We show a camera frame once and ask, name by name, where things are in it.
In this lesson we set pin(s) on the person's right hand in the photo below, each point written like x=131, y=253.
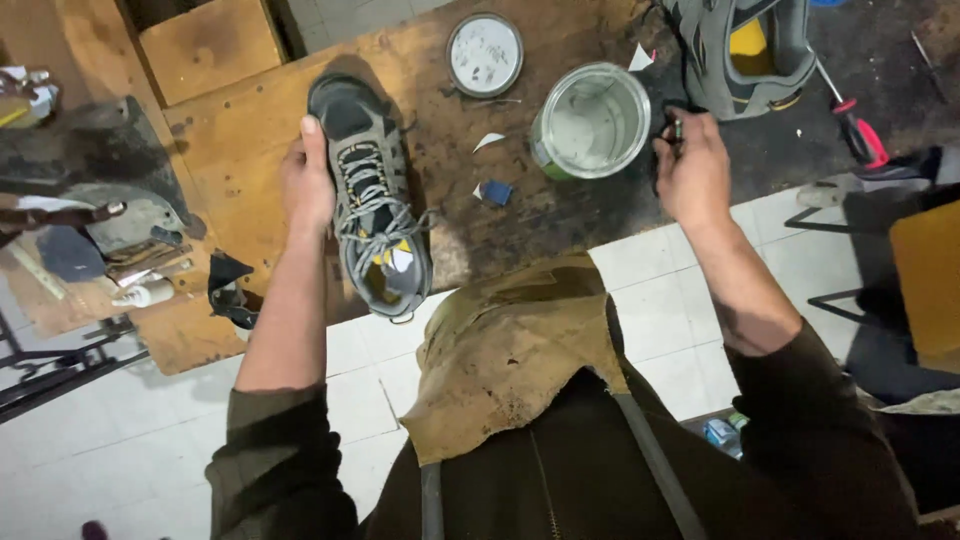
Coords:
x=694, y=172

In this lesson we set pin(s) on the person's left hand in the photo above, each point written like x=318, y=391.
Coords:
x=306, y=184

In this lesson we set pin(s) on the person's right fingers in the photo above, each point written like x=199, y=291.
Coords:
x=671, y=131

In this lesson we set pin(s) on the small dark brush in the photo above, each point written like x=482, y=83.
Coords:
x=677, y=131

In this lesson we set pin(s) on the grey hiking shoe with laces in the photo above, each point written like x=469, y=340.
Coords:
x=371, y=195

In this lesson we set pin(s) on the white triangular paper scrap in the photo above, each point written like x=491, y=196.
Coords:
x=640, y=58

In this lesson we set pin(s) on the open metal glue can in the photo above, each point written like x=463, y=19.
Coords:
x=591, y=121

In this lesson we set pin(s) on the grey hiking shoe yellow lining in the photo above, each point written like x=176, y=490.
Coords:
x=739, y=56

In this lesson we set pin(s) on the blue sandpaper scrap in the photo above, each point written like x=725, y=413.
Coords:
x=496, y=192

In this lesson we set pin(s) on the round metal can lid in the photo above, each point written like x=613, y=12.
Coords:
x=484, y=55

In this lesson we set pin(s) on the thin metal awl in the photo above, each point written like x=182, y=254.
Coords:
x=928, y=64

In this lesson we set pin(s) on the tan leather apron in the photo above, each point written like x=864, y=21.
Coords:
x=510, y=352

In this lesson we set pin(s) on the plastic bottle with green cap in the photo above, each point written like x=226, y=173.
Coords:
x=724, y=433

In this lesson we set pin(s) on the wooden board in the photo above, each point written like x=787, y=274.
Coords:
x=210, y=46

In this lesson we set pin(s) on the white glue tube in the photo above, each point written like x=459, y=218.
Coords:
x=144, y=294

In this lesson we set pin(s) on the heap of cobbler tools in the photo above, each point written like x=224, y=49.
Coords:
x=97, y=259

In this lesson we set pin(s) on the black metal rack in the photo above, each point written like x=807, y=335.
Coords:
x=64, y=364

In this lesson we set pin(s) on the black metal frame chair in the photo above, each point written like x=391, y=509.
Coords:
x=881, y=255

